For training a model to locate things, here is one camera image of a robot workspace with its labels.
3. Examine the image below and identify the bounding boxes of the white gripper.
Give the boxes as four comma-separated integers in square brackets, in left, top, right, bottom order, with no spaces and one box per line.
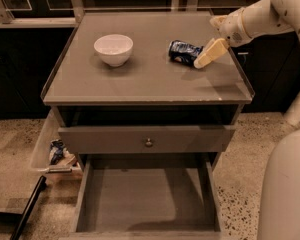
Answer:
[194,8,252,69]

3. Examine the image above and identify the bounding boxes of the blue pepsi can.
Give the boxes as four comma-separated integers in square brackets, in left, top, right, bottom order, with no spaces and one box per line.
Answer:
[168,40,203,66]

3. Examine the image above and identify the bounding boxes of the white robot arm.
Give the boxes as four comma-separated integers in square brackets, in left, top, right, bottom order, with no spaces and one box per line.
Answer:
[194,0,300,240]

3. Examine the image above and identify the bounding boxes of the grey drawer cabinet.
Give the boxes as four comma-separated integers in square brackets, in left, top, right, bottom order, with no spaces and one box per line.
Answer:
[40,11,256,172]

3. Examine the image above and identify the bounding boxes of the grey top drawer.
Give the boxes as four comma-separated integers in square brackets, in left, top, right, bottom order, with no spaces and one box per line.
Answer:
[58,125,235,154]

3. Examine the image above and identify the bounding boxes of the round metal drawer knob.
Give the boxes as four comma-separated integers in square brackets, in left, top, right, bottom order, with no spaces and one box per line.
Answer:
[145,138,153,148]

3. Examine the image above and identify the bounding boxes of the open grey middle drawer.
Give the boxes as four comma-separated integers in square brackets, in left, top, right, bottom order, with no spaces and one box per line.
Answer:
[60,154,235,240]

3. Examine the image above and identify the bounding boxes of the white ceramic bowl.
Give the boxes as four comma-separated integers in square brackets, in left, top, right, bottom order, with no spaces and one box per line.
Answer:
[94,34,134,67]

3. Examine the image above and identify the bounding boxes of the blue snack bag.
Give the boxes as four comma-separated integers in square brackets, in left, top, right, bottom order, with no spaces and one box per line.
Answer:
[49,139,65,165]

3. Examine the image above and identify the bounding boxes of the clear plastic bin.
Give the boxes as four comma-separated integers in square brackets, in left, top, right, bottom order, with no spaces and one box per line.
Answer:
[30,111,82,177]

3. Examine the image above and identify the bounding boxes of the black pole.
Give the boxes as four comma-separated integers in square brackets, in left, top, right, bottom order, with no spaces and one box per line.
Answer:
[10,176,47,240]

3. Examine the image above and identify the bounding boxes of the right cabinet handle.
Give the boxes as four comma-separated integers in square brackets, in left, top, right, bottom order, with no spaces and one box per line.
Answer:
[237,52,249,66]

